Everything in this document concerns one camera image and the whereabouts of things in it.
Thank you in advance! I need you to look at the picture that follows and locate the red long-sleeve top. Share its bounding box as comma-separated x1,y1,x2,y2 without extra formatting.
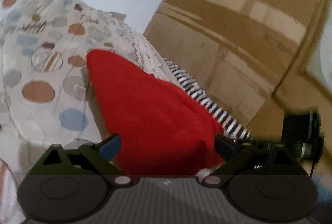
86,49,223,177

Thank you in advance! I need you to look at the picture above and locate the patterned circle print duvet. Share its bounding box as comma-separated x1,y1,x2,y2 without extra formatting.
1,0,176,223

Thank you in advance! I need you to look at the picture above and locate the black white striped bedsheet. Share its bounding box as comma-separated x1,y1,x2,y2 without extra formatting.
164,58,253,141

